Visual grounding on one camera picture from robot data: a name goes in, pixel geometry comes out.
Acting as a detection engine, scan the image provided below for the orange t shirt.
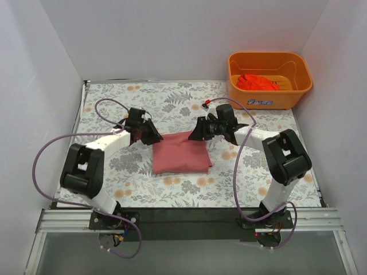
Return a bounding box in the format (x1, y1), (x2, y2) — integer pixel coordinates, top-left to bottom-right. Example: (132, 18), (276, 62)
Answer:
(236, 74), (280, 91)

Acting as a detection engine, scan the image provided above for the pink t shirt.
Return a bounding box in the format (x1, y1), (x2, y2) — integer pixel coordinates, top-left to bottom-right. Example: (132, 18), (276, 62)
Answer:
(153, 132), (212, 174)

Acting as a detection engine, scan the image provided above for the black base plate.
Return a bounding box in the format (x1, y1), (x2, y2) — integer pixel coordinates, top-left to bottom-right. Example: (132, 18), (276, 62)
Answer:
(88, 207), (293, 245)

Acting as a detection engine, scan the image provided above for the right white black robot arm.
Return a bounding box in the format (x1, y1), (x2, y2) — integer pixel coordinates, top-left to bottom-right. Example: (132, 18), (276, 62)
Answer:
(188, 100), (312, 228)

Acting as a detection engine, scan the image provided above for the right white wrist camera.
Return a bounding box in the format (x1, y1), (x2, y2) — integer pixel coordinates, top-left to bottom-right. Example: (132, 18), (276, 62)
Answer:
(202, 100), (217, 119)

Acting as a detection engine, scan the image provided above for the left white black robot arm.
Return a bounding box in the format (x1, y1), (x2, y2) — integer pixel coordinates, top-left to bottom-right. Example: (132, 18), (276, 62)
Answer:
(60, 108), (163, 229)

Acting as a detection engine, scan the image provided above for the aluminium rail frame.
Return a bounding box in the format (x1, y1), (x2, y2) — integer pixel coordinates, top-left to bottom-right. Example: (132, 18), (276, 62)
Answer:
(25, 207), (358, 274)

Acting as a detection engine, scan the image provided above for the orange plastic basket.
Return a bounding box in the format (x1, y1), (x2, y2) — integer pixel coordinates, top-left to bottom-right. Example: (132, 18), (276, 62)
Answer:
(227, 52), (313, 110)

